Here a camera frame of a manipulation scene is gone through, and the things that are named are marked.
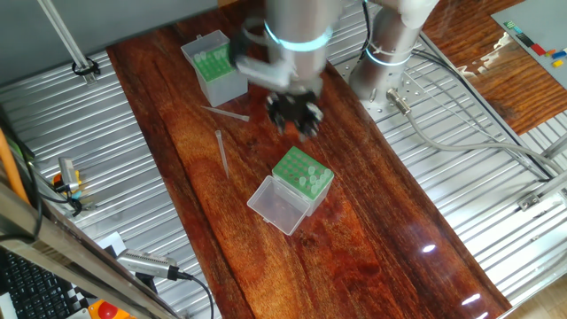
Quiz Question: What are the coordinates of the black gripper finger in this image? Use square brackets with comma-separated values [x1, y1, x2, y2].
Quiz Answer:
[299, 102, 325, 142]
[267, 105, 288, 136]

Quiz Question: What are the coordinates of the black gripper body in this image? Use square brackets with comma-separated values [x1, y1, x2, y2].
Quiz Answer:
[265, 88, 322, 126]

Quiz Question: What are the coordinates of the green clear pipette tip box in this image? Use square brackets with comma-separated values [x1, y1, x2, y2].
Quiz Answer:
[180, 29, 249, 108]
[246, 145, 336, 237]

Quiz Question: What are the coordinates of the glossy brown wooden board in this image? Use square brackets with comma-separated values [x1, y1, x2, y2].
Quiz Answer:
[105, 0, 514, 319]

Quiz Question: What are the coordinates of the yellow orange turtle toy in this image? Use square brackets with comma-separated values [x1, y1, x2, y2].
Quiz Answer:
[51, 170, 84, 200]

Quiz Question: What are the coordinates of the aluminium profile bar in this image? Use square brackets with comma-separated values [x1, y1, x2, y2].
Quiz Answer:
[539, 131, 567, 160]
[517, 170, 567, 212]

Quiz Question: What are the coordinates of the grey board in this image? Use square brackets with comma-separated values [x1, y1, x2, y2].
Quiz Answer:
[490, 0, 567, 90]

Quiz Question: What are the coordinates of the orange emergency stop box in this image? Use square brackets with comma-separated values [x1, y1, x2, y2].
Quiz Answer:
[87, 299, 139, 319]

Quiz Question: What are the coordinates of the orange tube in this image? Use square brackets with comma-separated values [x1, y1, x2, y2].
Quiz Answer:
[0, 127, 31, 206]

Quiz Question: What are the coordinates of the black keyboard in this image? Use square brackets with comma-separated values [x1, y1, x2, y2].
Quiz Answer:
[0, 250, 84, 319]

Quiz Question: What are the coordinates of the silver camera mount bracket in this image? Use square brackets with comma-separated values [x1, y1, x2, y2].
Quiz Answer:
[234, 55, 297, 89]

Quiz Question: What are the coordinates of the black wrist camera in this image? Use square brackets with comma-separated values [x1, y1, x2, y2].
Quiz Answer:
[227, 30, 252, 66]

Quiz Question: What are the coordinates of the grey cable with metal connector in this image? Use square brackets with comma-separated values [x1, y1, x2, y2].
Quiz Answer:
[384, 87, 566, 176]

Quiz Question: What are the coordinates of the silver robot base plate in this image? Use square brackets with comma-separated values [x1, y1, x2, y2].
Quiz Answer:
[335, 46, 444, 125]

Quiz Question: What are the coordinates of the silver camera on stand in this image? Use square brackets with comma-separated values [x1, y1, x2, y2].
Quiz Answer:
[116, 247, 182, 282]

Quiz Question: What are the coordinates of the black silver-camera cable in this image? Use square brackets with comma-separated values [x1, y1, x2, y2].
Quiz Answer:
[175, 270, 216, 319]

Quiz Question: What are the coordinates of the black cable tie ring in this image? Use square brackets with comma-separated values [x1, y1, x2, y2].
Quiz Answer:
[71, 56, 102, 78]

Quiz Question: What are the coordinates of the aluminium post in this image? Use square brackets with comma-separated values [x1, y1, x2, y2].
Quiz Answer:
[36, 0, 99, 86]

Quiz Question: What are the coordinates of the shiny steel rail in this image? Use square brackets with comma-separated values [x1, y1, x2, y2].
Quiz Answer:
[0, 175, 183, 319]

